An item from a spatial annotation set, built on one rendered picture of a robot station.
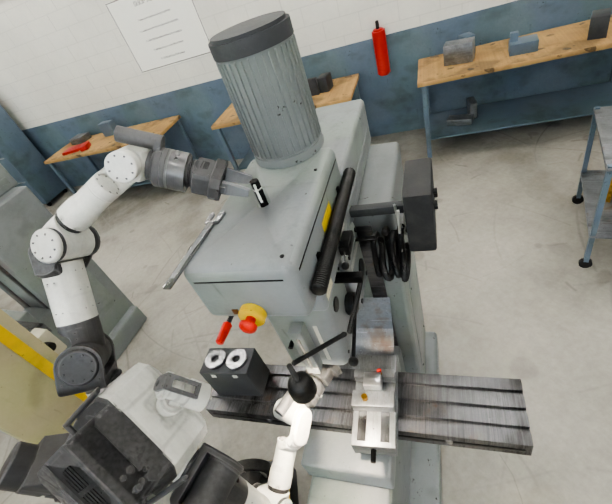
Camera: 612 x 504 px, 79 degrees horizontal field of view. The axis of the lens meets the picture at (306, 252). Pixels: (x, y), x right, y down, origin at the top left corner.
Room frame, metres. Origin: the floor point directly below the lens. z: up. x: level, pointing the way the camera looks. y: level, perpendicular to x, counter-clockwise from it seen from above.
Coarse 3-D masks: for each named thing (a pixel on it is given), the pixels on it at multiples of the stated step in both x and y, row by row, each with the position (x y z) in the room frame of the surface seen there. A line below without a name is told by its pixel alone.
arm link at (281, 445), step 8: (304, 408) 0.61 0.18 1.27; (296, 416) 0.59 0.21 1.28; (304, 416) 0.59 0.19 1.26; (296, 424) 0.57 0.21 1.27; (304, 424) 0.57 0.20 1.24; (296, 432) 0.55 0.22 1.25; (304, 432) 0.56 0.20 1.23; (280, 440) 0.57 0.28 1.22; (288, 440) 0.55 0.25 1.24; (296, 440) 0.54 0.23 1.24; (304, 440) 0.54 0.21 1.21; (280, 448) 0.55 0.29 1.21; (288, 448) 0.53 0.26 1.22; (296, 448) 0.53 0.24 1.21
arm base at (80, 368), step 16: (64, 352) 0.63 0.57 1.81; (80, 352) 0.62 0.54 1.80; (96, 352) 0.63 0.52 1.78; (112, 352) 0.71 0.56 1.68; (64, 368) 0.60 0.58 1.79; (80, 368) 0.60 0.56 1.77; (96, 368) 0.60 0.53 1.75; (112, 368) 0.66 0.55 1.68; (64, 384) 0.59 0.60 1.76; (80, 384) 0.58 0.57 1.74; (96, 384) 0.59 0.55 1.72
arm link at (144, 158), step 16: (128, 128) 0.84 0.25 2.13; (144, 144) 0.82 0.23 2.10; (160, 144) 0.81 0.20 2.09; (112, 160) 0.78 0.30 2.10; (128, 160) 0.77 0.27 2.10; (144, 160) 0.80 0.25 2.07; (160, 160) 0.79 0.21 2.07; (112, 176) 0.77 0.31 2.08; (128, 176) 0.77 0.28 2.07; (144, 176) 0.80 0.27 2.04; (160, 176) 0.78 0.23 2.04
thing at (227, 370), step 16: (208, 352) 1.09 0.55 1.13; (224, 352) 1.04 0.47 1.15; (240, 352) 1.01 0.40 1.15; (256, 352) 1.01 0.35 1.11; (208, 368) 1.01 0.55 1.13; (224, 368) 0.98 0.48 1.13; (240, 368) 0.95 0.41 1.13; (256, 368) 0.97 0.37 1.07; (224, 384) 0.97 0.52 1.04; (240, 384) 0.94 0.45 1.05; (256, 384) 0.92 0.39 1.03
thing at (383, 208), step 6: (366, 204) 0.98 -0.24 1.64; (372, 204) 0.96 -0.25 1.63; (378, 204) 0.95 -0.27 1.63; (384, 204) 0.94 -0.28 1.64; (390, 204) 0.93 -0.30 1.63; (396, 204) 0.92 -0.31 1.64; (402, 204) 0.91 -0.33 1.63; (354, 210) 0.97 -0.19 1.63; (360, 210) 0.96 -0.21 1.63; (366, 210) 0.95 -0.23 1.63; (372, 210) 0.94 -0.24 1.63; (378, 210) 0.94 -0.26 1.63; (384, 210) 0.93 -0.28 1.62; (390, 210) 0.92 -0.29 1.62; (402, 210) 0.90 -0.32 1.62; (354, 216) 0.97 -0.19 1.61; (360, 216) 0.96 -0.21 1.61
